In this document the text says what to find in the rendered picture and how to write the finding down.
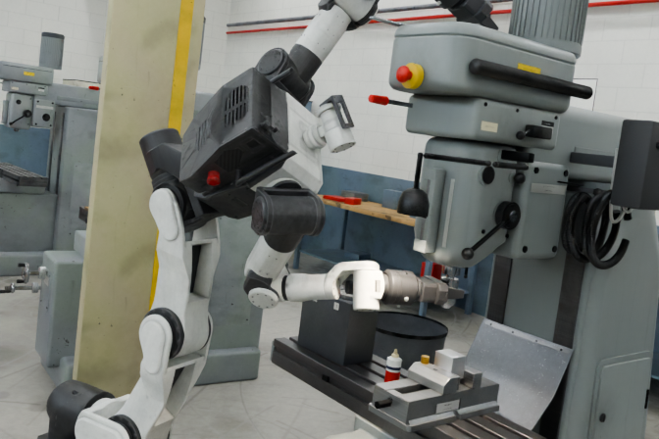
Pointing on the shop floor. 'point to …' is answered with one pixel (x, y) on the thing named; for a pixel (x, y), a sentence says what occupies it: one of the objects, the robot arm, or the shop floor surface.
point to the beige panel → (139, 75)
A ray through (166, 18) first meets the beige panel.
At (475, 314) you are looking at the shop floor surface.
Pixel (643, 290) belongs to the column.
